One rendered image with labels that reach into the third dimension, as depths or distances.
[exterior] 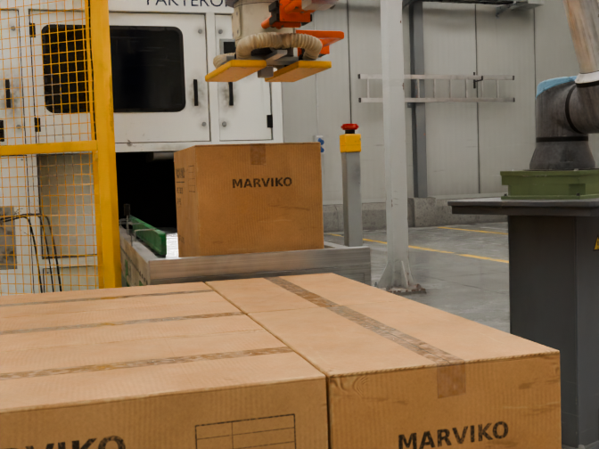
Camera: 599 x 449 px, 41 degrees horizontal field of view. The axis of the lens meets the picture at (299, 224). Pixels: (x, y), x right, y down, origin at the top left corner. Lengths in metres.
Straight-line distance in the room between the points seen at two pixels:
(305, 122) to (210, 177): 9.52
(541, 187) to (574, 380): 0.57
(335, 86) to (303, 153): 9.66
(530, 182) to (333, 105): 9.78
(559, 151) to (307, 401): 1.46
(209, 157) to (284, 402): 1.37
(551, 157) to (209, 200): 1.03
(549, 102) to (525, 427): 1.32
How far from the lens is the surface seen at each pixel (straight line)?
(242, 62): 2.19
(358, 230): 3.14
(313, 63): 2.25
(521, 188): 2.48
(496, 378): 1.33
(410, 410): 1.28
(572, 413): 2.51
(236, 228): 2.48
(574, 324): 2.44
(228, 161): 2.48
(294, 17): 2.12
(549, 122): 2.49
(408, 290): 5.60
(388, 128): 5.66
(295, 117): 11.92
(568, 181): 2.39
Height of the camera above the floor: 0.84
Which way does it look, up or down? 3 degrees down
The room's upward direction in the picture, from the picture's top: 2 degrees counter-clockwise
